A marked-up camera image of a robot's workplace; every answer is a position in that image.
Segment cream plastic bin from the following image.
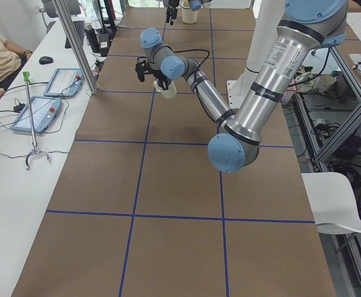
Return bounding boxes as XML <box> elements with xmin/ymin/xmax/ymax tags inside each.
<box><xmin>181</xmin><ymin>7</ymin><xmax>198</xmax><ymax>24</ymax></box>

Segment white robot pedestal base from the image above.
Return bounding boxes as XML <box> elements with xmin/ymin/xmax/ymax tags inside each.
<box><xmin>227</xmin><ymin>0</ymin><xmax>285</xmax><ymax>109</ymax></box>

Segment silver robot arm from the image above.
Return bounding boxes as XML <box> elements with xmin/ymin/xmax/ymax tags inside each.
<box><xmin>165</xmin><ymin>0</ymin><xmax>211</xmax><ymax>25</ymax></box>
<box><xmin>136</xmin><ymin>1</ymin><xmax>347</xmax><ymax>173</ymax></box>

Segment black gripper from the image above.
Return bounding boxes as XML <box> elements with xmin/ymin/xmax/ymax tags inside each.
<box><xmin>152</xmin><ymin>7</ymin><xmax>178</xmax><ymax>90</ymax></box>

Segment blue teach pendant far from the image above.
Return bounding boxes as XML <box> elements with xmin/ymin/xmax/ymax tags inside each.
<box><xmin>43</xmin><ymin>68</ymin><xmax>84</xmax><ymax>97</ymax></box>

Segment blue teach pendant near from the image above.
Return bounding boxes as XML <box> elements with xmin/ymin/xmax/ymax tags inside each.
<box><xmin>10</xmin><ymin>96</ymin><xmax>62</xmax><ymax>134</ymax></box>

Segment black keyboard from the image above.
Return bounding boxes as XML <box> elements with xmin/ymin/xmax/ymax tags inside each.
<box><xmin>64</xmin><ymin>20</ymin><xmax>85</xmax><ymax>49</ymax></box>

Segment black computer mouse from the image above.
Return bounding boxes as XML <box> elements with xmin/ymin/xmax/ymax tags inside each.
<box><xmin>38</xmin><ymin>56</ymin><xmax>54</xmax><ymax>65</ymax></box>

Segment aluminium frame post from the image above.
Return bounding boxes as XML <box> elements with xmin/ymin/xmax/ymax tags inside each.
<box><xmin>52</xmin><ymin>0</ymin><xmax>98</xmax><ymax>95</ymax></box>

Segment white plastic chair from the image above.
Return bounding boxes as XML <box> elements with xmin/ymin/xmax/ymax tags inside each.
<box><xmin>302</xmin><ymin>172</ymin><xmax>361</xmax><ymax>235</ymax></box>

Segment blue teach pendant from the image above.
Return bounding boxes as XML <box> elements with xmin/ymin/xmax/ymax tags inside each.
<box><xmin>43</xmin><ymin>68</ymin><xmax>84</xmax><ymax>97</ymax></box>
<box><xmin>10</xmin><ymin>96</ymin><xmax>62</xmax><ymax>134</ymax></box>

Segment green handled reacher grabber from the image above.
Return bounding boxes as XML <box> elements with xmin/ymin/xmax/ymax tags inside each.
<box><xmin>22</xmin><ymin>71</ymin><xmax>51</xmax><ymax>171</ymax></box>

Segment black water bottle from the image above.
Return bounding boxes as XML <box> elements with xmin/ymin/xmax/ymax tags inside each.
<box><xmin>85</xmin><ymin>25</ymin><xmax>100</xmax><ymax>53</ymax></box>

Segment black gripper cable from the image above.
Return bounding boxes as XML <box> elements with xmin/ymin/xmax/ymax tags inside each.
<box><xmin>167</xmin><ymin>48</ymin><xmax>212</xmax><ymax>81</ymax></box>

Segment white ceramic mug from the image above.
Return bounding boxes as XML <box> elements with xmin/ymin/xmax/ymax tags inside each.
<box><xmin>153</xmin><ymin>80</ymin><xmax>177</xmax><ymax>99</ymax></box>

